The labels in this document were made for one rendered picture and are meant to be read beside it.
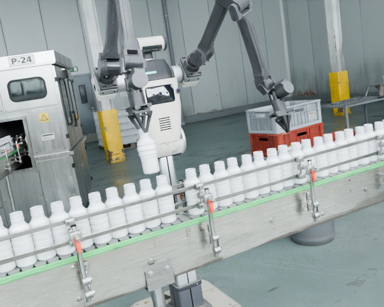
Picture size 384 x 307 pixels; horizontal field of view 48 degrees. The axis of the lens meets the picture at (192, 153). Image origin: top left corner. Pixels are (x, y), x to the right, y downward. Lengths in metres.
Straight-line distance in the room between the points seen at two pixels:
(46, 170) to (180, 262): 3.75
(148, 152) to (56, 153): 3.57
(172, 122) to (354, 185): 0.88
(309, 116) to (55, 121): 2.72
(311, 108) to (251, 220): 2.68
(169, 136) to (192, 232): 0.71
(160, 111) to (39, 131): 3.13
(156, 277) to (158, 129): 0.82
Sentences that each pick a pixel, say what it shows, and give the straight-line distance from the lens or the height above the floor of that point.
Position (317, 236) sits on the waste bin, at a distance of 3.72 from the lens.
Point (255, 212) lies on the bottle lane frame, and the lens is 1.66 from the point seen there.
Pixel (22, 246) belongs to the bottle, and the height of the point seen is 1.07.
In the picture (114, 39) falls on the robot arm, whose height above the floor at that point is 1.69.
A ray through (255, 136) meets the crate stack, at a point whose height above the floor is 0.85.
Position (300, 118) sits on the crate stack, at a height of 0.97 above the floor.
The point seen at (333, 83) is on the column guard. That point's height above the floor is 0.83.
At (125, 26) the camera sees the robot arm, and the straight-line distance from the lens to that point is 1.65.
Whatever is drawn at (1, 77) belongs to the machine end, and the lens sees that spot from 5.17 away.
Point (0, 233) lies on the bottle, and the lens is 1.40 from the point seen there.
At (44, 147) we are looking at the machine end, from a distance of 5.12.
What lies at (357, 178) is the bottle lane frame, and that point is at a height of 0.96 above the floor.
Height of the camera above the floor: 1.48
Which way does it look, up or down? 10 degrees down
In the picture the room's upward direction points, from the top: 9 degrees counter-clockwise
